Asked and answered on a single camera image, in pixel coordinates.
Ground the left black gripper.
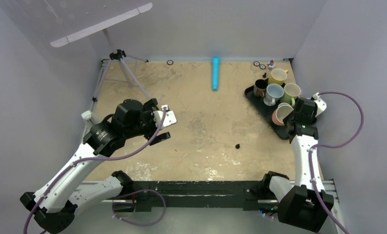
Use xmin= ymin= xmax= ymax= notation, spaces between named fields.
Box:
xmin=124 ymin=99 xmax=170 ymax=145

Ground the pink mug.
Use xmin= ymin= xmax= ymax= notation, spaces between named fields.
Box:
xmin=271 ymin=103 xmax=293 ymax=126

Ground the green mug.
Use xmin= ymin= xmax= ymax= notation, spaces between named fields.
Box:
xmin=280 ymin=83 xmax=301 ymax=107

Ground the light grey mug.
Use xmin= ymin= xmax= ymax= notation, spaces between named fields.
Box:
xmin=263 ymin=83 xmax=284 ymax=106

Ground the yellow mug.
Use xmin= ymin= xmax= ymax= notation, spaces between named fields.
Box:
xmin=268 ymin=68 xmax=289 ymax=86

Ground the brown mug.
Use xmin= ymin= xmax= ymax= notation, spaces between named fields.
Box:
xmin=253 ymin=79 xmax=268 ymax=98

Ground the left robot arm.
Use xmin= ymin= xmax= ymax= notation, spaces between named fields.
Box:
xmin=20 ymin=98 xmax=177 ymax=234

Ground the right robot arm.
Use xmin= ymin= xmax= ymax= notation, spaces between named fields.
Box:
xmin=260 ymin=97 xmax=334 ymax=233

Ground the black tray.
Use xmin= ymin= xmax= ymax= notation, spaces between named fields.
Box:
xmin=244 ymin=86 xmax=293 ymax=140

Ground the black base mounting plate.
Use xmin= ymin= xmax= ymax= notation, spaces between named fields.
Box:
xmin=101 ymin=179 xmax=292 ymax=213

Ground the small figurine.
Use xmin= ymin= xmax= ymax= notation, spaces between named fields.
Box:
xmin=267 ymin=60 xmax=275 ymax=71

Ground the tripod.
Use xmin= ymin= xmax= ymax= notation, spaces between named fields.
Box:
xmin=92 ymin=49 xmax=151 ymax=102

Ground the blue cylinder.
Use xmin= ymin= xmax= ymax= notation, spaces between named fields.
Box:
xmin=212 ymin=56 xmax=220 ymax=91

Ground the overhead light panel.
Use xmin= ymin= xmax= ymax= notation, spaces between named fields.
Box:
xmin=50 ymin=2 xmax=153 ymax=48

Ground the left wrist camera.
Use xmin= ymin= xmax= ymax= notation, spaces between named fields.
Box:
xmin=153 ymin=105 xmax=177 ymax=129

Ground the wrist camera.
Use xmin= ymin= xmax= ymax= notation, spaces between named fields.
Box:
xmin=153 ymin=105 xmax=177 ymax=129
xmin=311 ymin=93 xmax=327 ymax=117

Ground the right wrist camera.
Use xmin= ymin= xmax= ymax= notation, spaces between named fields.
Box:
xmin=311 ymin=93 xmax=327 ymax=117

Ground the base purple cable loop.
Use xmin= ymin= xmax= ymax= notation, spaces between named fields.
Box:
xmin=112 ymin=189 xmax=167 ymax=227

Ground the aluminium frame rail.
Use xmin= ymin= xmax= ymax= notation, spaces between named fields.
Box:
xmin=78 ymin=181 xmax=336 ymax=218

